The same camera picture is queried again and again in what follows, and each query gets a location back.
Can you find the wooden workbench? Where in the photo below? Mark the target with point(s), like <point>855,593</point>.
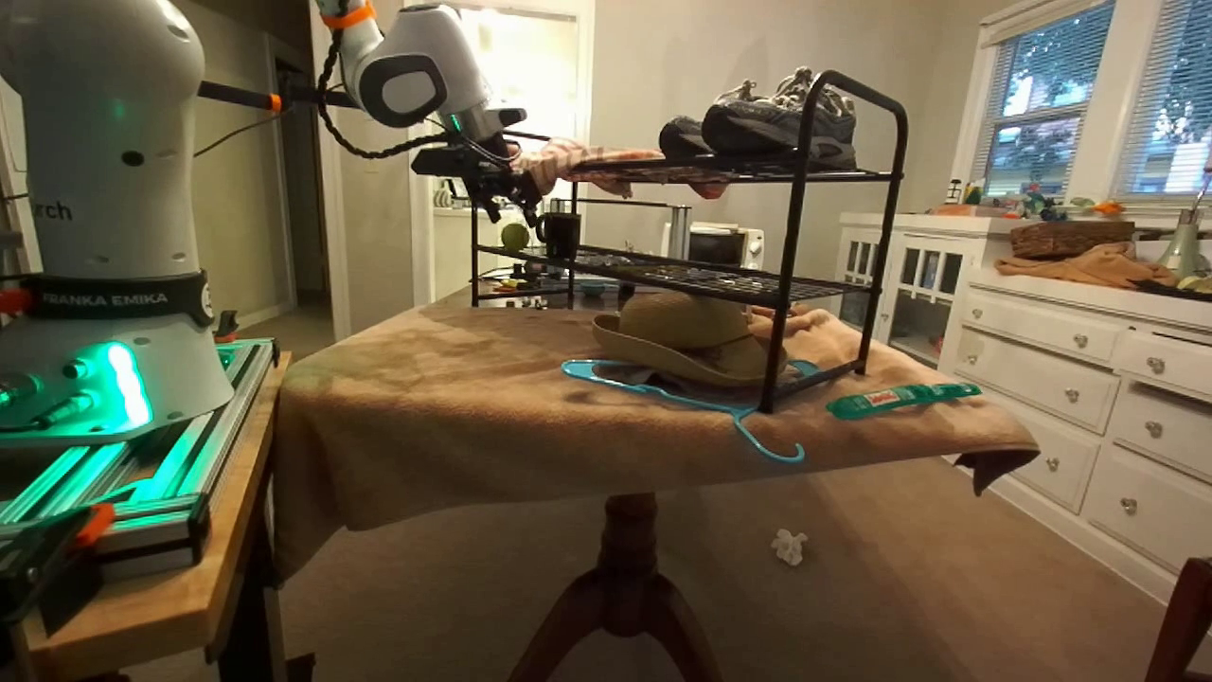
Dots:
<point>164,593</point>

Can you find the tan tablecloth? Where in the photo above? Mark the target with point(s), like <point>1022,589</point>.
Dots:
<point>443,404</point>

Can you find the brown cloth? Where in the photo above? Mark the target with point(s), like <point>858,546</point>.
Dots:
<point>1085,268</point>

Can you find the white dresser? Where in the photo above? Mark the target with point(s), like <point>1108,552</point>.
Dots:
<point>1073,380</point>

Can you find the grey metal ornament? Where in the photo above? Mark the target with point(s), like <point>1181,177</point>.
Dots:
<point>1187,241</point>

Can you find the blue plastic hanger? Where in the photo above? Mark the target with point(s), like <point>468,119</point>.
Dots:
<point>573,369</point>

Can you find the crumpled white paper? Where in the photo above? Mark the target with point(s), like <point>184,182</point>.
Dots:
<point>790,546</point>

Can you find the white framed window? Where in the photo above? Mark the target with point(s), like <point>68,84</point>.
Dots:
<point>1049,99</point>
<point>1177,99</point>

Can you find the wooden pedestal table base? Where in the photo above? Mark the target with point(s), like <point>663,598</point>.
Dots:
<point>628,553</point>

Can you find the white glass door cabinet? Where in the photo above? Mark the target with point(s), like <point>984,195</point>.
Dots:
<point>930,291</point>

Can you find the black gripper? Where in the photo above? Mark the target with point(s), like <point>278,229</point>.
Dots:
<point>475,161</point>

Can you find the brown mug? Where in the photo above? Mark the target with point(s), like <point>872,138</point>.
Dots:
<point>559,235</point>

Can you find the dark wooden chair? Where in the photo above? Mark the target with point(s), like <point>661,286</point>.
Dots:
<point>1187,628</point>

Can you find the green clip hanger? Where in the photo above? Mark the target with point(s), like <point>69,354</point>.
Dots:
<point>884,404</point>

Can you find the brown wooden basket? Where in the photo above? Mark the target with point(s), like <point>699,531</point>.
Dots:
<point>1073,235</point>

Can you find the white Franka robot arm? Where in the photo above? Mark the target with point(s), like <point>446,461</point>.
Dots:
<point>99,125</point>

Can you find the orange white striped shirt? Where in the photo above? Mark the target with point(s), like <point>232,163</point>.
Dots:
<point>608,163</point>

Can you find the green ball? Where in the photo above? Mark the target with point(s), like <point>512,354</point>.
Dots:
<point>512,235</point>

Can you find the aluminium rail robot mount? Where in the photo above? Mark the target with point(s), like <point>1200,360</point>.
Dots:
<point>152,480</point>

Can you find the black metal shelf rack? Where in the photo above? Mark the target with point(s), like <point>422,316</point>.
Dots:
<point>786,250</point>

